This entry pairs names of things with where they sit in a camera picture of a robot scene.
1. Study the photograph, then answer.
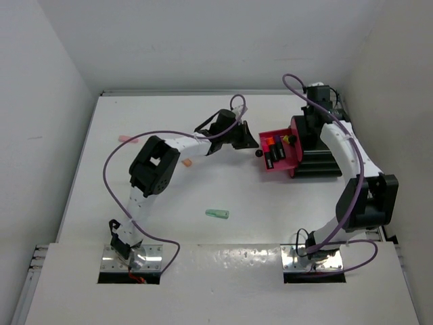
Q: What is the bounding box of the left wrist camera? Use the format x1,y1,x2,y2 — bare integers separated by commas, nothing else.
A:
231,105,248,118

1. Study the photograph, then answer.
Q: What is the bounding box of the pink correction tape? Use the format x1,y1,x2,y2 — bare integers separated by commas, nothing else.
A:
118,135,139,143

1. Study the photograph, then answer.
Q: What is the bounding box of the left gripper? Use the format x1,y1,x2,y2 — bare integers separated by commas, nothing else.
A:
221,120,258,149

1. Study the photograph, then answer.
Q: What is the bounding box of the green correction tape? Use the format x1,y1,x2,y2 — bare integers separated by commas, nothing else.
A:
205,209,229,219

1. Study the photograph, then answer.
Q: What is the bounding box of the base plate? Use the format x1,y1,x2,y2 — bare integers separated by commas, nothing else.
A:
280,244,343,274
99,244,163,273

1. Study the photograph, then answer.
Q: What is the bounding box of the pink black highlighter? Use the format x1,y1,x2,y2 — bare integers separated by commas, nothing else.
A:
266,137,279,162

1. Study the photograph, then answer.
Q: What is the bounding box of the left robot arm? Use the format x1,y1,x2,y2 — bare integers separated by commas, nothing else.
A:
110,105,258,260

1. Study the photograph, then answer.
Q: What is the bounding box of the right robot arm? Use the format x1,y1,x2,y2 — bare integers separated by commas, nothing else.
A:
292,83,398,259

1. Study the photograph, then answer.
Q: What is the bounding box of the purple black highlighter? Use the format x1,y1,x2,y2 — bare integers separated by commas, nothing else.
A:
273,135,286,160

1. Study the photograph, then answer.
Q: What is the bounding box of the orange black highlighter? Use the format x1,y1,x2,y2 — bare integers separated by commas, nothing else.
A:
262,142,274,170

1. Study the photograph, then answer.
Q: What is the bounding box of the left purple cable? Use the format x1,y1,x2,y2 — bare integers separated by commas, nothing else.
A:
102,93,246,277

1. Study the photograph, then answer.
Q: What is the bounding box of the orange correction tape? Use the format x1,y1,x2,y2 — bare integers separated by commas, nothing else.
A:
182,159,192,167

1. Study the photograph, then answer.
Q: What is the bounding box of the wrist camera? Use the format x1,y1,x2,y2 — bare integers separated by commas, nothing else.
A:
306,82,325,88
231,105,248,118

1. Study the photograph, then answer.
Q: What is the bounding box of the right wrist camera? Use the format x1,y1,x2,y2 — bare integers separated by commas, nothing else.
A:
306,82,325,88

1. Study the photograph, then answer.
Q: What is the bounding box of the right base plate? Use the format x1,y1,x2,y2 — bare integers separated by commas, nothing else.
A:
280,244,343,274

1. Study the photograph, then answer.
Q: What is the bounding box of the black pink drawer organizer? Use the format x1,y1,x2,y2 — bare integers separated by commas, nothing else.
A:
258,115,342,178

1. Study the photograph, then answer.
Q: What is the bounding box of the left base plate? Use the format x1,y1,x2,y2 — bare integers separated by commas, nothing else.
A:
99,244,163,273

